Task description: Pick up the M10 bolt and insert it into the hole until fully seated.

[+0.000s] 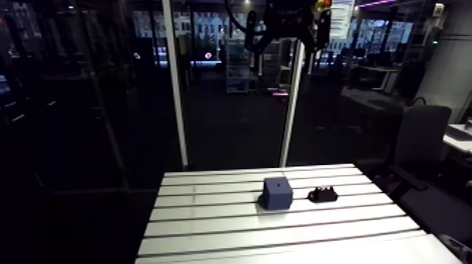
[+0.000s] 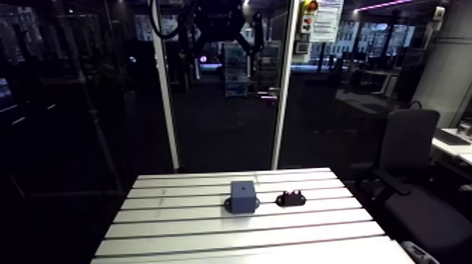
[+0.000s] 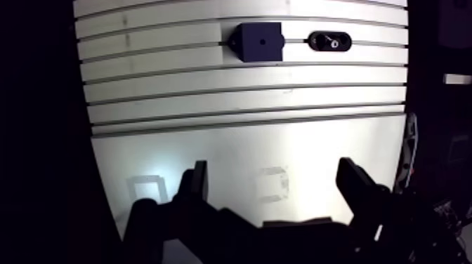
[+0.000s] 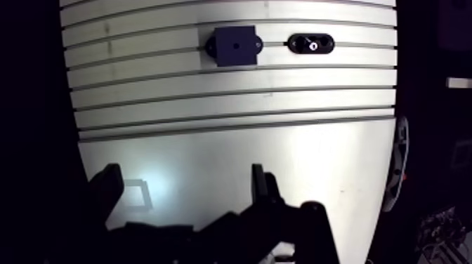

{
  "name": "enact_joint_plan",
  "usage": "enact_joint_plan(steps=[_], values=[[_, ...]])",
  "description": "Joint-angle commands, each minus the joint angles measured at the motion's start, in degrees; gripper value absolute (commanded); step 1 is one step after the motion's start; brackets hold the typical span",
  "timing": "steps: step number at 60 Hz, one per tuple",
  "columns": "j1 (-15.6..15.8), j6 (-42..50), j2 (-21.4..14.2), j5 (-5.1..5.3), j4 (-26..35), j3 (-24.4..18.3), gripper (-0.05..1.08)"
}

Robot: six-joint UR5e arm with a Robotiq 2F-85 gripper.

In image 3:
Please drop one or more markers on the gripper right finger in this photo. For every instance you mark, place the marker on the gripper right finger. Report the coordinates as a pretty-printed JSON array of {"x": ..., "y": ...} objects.
[{"x": 372, "y": 199}]

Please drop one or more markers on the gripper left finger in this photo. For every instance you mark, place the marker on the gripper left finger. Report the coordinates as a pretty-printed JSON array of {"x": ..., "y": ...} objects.
[{"x": 190, "y": 206}]

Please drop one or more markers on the pale holed strip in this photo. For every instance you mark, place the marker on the pale holed strip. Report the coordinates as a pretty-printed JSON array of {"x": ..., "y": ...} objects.
[{"x": 409, "y": 147}]

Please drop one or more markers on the black oval holder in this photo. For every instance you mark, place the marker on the black oval holder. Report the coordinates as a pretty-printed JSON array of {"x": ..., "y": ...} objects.
[{"x": 343, "y": 41}]

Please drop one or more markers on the dark blue-grey block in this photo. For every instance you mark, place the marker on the dark blue-grey block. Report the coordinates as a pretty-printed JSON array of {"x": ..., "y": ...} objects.
[{"x": 258, "y": 42}]

